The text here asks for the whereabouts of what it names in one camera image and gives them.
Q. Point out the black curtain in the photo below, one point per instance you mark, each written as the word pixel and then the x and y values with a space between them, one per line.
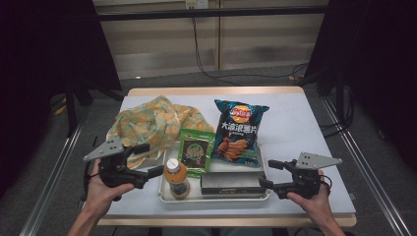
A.
pixel 380 65
pixel 42 65

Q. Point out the orange drink bottle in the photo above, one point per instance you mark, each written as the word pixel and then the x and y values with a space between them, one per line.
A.
pixel 177 183

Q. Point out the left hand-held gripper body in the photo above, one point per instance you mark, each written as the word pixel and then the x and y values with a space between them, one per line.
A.
pixel 114 170

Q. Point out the white wall socket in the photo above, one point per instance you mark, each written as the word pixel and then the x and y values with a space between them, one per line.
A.
pixel 196 4

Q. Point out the person's left hand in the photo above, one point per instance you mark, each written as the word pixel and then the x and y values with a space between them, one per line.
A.
pixel 105 200

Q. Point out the blue potato chip bag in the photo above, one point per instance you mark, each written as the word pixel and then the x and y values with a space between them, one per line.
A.
pixel 239 134

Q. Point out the black cardboard box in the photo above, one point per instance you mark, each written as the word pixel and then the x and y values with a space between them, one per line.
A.
pixel 232 182

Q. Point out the green seaweed snack packet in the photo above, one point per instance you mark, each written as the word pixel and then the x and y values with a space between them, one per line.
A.
pixel 196 154

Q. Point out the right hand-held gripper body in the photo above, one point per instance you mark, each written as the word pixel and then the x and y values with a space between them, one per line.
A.
pixel 303 180

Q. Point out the black horizontal bar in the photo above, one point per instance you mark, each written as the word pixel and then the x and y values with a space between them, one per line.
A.
pixel 213 13

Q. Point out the white plastic tray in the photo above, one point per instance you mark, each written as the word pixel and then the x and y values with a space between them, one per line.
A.
pixel 209 196

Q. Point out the metal floor rail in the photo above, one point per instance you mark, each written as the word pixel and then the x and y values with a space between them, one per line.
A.
pixel 367 170
pixel 49 187

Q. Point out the black metal stand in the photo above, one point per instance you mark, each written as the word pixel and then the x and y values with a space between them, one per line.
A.
pixel 71 111

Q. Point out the orange patterned cloth bag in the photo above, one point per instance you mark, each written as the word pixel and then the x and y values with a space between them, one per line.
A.
pixel 147 121

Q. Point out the person's right hand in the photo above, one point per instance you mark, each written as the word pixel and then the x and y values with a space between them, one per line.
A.
pixel 314 208

